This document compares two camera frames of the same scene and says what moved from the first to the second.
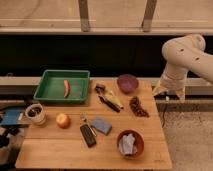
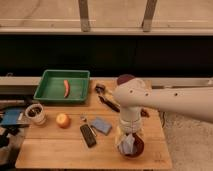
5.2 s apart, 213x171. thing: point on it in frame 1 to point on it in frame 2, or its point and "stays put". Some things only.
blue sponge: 101,125 stays put
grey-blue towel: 127,145 stays put
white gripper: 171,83 to 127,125
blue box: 10,116 stays put
